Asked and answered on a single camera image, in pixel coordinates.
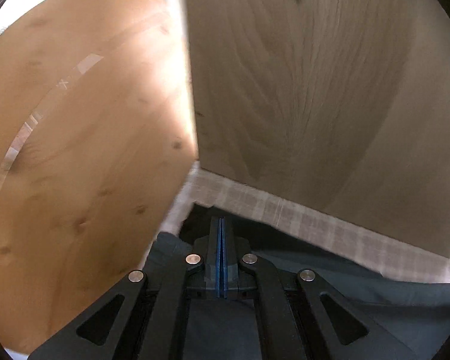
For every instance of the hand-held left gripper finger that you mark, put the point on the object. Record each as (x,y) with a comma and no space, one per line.
(225,255)
(219,255)

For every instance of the dark teal garment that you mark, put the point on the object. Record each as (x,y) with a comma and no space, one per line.
(360,288)

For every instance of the pine plank panel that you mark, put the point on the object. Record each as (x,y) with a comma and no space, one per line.
(78,157)

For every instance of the light oak board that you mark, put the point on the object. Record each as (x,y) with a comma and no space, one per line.
(303,82)

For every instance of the small window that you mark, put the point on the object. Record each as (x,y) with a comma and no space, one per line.
(26,0)

